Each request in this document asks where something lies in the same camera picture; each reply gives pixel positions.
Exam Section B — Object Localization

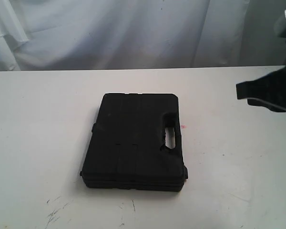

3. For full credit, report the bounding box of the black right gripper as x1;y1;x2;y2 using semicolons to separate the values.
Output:
236;10;286;113

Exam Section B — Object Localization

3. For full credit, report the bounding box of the black plastic tool case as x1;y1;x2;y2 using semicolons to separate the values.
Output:
80;93;188;192

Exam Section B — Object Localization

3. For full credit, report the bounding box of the white backdrop curtain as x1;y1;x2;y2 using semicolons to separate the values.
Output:
0;0;286;71

